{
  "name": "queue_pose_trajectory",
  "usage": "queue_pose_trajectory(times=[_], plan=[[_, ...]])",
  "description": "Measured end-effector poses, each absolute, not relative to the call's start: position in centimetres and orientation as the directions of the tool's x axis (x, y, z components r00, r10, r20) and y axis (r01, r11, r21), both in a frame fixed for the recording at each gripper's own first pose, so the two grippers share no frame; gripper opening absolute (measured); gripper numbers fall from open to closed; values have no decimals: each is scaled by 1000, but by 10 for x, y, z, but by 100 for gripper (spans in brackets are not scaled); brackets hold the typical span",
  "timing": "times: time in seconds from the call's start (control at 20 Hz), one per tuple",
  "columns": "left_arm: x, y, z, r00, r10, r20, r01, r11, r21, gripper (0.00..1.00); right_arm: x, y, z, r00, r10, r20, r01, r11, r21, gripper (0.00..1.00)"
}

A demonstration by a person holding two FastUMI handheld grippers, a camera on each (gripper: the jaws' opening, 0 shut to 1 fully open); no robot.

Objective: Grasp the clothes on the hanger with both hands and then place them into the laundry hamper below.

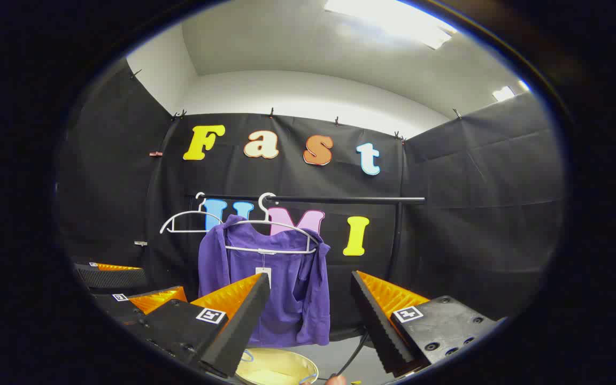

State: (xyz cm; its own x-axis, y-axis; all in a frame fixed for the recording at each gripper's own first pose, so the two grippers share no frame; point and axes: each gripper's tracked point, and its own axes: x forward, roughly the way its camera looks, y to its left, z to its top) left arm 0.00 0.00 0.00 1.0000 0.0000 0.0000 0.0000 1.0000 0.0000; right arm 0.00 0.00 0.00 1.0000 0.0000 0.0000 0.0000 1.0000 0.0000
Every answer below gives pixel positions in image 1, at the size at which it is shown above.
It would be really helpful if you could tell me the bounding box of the purple knit top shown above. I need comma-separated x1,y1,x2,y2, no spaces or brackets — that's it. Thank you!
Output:
197,214,332,348

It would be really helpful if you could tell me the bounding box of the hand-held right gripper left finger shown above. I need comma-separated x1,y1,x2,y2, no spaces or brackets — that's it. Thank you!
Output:
121,272,271,377

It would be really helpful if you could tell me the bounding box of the black clothes rack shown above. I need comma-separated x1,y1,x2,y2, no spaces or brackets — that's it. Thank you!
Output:
196,194,425,375

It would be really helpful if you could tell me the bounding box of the small white clothes hanger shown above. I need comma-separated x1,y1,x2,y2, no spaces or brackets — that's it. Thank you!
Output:
159,192,210,235

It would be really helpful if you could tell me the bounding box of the cream laundry hamper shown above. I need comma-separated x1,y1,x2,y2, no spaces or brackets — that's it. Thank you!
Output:
235,348,320,385

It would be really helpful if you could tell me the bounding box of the small ceiling light panel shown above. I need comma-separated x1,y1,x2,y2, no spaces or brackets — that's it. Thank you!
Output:
492,80,530,102

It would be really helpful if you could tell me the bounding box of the large white clothes hanger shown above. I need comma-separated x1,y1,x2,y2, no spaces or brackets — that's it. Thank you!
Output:
225,192,319,255

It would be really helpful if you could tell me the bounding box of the large ceiling light panel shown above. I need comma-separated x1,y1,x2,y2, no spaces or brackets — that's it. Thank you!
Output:
323,0,457,50

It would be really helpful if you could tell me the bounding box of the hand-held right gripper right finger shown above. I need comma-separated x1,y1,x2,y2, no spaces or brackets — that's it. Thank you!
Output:
351,269,502,376

